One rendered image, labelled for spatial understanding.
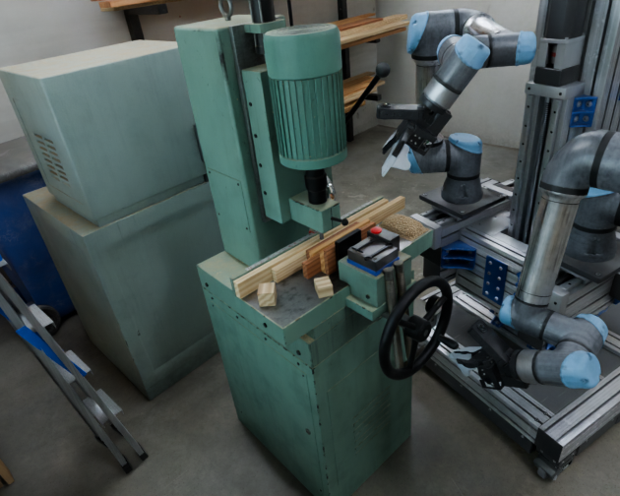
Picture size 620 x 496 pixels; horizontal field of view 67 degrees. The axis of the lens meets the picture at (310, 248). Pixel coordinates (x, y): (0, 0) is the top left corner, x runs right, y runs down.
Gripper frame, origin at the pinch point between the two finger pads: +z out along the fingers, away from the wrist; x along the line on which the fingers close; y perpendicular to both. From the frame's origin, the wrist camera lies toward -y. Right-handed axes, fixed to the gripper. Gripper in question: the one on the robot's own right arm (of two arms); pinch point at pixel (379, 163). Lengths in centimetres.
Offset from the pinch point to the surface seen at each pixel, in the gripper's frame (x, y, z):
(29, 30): 143, -174, 89
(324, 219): -6.2, -4.7, 19.1
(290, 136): -8.3, -23.4, 2.8
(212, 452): -8, 11, 135
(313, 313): -26.3, 2.8, 32.7
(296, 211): 0.0, -11.5, 24.4
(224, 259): 11, -22, 61
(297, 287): -17.6, -2.3, 34.7
